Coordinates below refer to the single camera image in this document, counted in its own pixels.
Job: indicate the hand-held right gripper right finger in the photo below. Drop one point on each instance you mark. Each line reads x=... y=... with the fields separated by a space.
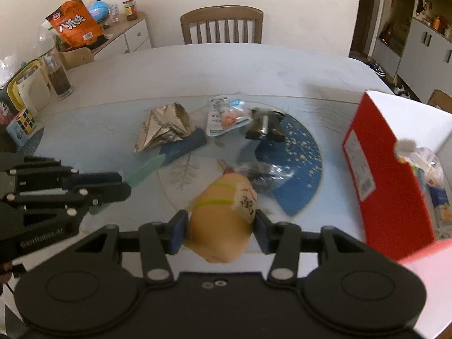
x=262 y=235

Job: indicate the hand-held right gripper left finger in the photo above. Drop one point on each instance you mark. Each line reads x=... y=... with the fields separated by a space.
x=178 y=233

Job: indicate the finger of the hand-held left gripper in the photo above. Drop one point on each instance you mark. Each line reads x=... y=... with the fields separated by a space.
x=113 y=193
x=99 y=177

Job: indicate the mint green plastic strip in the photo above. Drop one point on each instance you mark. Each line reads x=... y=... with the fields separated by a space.
x=141 y=173

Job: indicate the yellow bread snack packet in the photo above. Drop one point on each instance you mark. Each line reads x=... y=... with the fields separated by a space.
x=217 y=226

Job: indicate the black snack packet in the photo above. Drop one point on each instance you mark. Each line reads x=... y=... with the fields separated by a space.
x=265 y=127

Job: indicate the red cardboard box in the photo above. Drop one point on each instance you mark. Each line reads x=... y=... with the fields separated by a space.
x=374 y=183

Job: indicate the small blue packet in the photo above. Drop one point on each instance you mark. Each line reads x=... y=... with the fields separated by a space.
x=436 y=199

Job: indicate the white snack packet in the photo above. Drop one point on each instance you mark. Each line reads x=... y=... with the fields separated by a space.
x=425 y=164

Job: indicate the white desktop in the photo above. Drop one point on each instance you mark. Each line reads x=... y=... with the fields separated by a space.
x=212 y=74

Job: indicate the clear packet with dark contents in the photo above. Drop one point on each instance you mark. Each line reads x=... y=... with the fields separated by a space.
x=263 y=176

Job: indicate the small dark blue fan-shaped mat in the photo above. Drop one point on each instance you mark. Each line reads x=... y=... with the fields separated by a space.
x=35 y=141

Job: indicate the crumpled brown paper bag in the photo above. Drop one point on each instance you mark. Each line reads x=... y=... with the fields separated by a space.
x=164 y=127

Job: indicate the dark blue pouch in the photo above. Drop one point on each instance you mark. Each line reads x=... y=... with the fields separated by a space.
x=183 y=146

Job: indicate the large dark blue fan-shaped mat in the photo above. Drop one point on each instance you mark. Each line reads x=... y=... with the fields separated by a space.
x=300 y=159

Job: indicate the small blue carton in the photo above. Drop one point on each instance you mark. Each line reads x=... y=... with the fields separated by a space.
x=17 y=134

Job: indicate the puzzle cube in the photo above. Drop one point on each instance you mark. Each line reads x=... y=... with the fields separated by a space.
x=25 y=120

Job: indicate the white mug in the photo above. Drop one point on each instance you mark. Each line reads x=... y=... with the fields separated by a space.
x=33 y=93

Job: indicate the glass bottle with white lid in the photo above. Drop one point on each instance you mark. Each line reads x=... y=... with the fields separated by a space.
x=60 y=77

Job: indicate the clear packet with orange toy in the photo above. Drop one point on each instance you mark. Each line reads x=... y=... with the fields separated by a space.
x=226 y=116

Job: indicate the yellow green tissue box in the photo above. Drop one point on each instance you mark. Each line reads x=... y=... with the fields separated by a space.
x=9 y=91

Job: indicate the white side cabinet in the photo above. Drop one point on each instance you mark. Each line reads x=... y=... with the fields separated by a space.
x=134 y=35

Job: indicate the orange snack bag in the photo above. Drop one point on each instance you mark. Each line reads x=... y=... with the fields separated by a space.
x=74 y=24

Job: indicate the blue globe toy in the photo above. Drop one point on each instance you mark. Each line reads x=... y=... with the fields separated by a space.
x=97 y=10

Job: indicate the sauce jar with red lid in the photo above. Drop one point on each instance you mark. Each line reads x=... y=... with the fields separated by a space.
x=130 y=10

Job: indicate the pair of dark sneakers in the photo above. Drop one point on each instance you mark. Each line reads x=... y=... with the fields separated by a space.
x=377 y=69

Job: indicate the wooden chair with slatted back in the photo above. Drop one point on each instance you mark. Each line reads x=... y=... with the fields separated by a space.
x=222 y=16

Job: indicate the wooden chair with curved back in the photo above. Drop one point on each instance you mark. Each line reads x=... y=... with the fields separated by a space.
x=441 y=102

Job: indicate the orange jar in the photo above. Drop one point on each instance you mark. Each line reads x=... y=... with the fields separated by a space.
x=437 y=23

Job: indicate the grey wall cabinet unit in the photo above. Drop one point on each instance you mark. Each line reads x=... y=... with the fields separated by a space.
x=423 y=42

